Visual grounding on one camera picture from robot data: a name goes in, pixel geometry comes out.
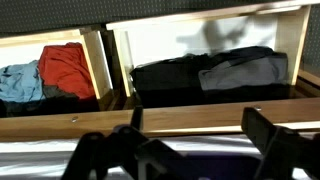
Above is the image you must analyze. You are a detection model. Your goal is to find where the black folded garment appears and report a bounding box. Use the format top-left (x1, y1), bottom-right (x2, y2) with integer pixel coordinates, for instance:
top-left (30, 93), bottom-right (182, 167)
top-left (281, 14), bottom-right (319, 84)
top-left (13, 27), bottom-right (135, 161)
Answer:
top-left (130, 46), bottom-right (290, 108)

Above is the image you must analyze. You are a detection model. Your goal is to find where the grey folded garment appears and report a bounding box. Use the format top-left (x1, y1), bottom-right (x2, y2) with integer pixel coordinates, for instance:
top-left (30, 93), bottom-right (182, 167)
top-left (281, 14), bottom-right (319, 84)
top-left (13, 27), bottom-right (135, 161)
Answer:
top-left (198, 53), bottom-right (288, 91)

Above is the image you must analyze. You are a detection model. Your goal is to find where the grey striped mattress sheet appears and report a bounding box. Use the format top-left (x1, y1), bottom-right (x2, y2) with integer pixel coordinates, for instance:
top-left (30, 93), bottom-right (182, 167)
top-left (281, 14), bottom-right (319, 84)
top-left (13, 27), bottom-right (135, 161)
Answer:
top-left (0, 133), bottom-right (313, 180)

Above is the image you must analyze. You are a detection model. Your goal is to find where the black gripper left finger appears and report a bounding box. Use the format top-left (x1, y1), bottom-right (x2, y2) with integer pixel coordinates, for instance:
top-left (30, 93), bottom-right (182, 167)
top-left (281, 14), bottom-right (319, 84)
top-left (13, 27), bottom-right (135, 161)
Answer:
top-left (61, 106), bottom-right (187, 180)

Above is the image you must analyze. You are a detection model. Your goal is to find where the wooden bed frame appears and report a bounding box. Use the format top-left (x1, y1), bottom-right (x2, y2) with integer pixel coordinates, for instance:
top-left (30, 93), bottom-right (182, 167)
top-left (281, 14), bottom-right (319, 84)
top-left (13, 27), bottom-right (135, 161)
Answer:
top-left (0, 0), bottom-right (320, 142)

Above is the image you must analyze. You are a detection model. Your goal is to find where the light blue garment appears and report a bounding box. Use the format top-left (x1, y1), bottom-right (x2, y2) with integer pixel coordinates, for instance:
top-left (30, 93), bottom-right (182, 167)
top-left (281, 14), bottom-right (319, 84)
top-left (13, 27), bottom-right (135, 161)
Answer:
top-left (0, 60), bottom-right (43, 103)

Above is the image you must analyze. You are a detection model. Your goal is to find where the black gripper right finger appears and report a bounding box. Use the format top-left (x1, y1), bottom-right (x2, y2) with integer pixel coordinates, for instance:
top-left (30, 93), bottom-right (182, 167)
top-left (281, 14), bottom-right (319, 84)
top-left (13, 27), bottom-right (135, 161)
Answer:
top-left (241, 107), bottom-right (320, 180)

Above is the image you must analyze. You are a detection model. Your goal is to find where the red shirt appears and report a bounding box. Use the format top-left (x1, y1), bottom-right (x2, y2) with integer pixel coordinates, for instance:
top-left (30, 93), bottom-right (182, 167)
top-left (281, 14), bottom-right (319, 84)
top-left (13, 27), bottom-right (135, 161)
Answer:
top-left (38, 43), bottom-right (95, 100)

